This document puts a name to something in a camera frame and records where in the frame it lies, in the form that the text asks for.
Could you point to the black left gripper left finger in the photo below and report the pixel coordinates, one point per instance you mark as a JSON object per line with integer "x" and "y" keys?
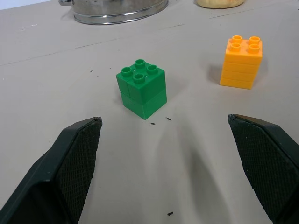
{"x": 63, "y": 168}

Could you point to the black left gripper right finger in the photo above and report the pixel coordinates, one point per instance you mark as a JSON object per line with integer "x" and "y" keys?
{"x": 268, "y": 163}

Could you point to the orange toy brick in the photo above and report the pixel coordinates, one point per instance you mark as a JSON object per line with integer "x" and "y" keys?
{"x": 241, "y": 63}

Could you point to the green toy brick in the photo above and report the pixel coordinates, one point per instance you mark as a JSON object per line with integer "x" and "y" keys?
{"x": 142, "y": 89}

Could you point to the stainless steel pot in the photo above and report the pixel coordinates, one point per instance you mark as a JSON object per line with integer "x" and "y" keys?
{"x": 116, "y": 10}

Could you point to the beige bread loaf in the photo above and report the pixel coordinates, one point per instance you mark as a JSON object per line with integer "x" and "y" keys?
{"x": 219, "y": 2}

